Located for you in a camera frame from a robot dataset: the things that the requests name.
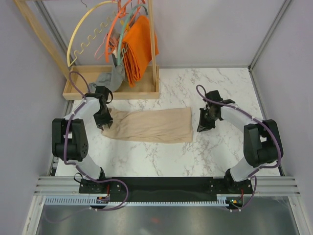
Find beige trousers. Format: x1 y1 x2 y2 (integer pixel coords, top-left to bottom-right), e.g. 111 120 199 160
102 107 193 144

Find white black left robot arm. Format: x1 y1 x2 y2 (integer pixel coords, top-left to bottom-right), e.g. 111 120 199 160
52 86 113 193

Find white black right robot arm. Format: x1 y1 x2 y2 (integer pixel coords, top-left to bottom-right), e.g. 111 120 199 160
196 85 283 193

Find orange plastic hanger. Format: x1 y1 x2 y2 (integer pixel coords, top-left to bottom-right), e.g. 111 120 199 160
104 0 133 62

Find pink thin hanger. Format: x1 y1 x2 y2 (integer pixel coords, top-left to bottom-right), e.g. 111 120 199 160
94 33 108 60

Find teal plastic hanger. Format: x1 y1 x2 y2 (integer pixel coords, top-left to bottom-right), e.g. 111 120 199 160
117 3 148 66

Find grey garment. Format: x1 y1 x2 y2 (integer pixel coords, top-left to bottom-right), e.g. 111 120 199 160
88 54 126 93

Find wooden clothes rack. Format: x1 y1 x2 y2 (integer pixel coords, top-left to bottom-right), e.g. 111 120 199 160
15 0 159 100

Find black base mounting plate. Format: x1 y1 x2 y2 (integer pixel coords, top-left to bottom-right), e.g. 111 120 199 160
79 177 252 203

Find orange cloth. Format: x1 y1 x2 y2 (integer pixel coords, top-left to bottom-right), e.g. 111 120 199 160
122 15 152 88

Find aluminium frame rail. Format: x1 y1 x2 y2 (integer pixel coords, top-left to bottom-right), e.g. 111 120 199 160
34 176 300 197

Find grey slotted cable duct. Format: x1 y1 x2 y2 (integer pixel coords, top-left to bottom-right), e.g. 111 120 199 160
44 194 229 207

